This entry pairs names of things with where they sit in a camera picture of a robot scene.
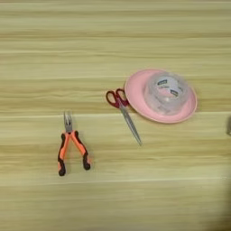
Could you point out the orange black pliers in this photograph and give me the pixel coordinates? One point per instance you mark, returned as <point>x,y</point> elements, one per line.
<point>68,127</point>

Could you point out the pink round plate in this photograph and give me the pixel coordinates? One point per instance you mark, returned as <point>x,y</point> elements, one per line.
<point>135,87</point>

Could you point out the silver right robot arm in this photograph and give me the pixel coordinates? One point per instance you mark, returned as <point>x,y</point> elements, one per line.
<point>229,126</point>

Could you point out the clear tape roll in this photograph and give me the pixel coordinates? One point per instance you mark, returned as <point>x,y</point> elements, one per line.
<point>167,96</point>

